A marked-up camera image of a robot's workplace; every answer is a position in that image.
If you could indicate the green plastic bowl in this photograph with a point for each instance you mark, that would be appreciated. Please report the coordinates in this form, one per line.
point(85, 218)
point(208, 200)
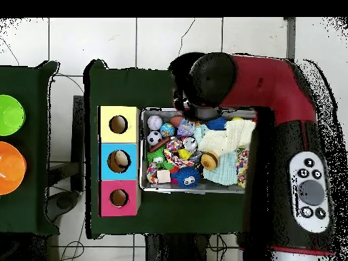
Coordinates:
point(11, 115)

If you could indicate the mint green cloth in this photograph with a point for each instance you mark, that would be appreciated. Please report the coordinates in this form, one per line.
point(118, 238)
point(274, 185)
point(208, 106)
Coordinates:
point(221, 170)

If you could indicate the blue spiky ball with eyes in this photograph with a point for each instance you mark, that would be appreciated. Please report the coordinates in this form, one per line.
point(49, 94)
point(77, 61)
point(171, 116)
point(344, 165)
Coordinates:
point(187, 178)

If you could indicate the green spiky toy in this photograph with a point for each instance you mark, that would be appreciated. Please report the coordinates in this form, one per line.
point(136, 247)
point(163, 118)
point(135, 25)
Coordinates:
point(159, 159)

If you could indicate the large colourful dotted cloth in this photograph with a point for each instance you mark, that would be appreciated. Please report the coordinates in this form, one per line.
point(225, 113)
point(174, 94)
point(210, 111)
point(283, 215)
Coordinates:
point(242, 168)

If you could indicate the orange plastic bowl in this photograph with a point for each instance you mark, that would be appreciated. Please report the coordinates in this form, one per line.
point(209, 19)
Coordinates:
point(11, 167)

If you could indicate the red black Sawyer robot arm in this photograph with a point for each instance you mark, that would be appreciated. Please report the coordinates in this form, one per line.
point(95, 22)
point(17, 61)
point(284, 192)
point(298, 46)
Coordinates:
point(272, 81)

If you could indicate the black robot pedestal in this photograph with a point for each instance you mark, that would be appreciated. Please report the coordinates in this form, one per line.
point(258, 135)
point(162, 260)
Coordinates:
point(176, 250)

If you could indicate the brown toy sausage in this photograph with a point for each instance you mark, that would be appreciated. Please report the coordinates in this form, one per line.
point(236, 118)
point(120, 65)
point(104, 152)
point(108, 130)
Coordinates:
point(159, 144)

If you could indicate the wooden box with three holes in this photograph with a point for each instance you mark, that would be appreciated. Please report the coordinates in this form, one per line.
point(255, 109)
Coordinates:
point(119, 136)

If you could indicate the white baseball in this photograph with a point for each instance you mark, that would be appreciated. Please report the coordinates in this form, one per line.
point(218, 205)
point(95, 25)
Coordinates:
point(155, 122)

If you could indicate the cream yellow cloth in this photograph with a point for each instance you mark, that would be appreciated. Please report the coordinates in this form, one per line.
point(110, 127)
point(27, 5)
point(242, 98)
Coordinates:
point(225, 136)

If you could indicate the dark green table cloth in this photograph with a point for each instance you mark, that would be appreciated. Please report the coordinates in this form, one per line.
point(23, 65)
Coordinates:
point(24, 212)
point(136, 89)

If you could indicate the black white soccer ball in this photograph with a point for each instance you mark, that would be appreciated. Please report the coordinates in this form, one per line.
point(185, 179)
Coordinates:
point(154, 138)

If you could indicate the toy hamburger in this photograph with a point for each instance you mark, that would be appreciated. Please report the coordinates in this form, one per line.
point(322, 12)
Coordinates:
point(210, 160)

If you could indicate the clear mesh bin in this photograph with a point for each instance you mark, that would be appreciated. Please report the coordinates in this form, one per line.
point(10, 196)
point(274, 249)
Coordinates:
point(152, 187)

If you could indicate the blue globe ball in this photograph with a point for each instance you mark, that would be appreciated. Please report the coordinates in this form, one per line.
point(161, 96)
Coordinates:
point(167, 130)

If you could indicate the black frame stand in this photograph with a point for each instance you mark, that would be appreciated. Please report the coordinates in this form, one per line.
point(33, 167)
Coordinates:
point(78, 122)

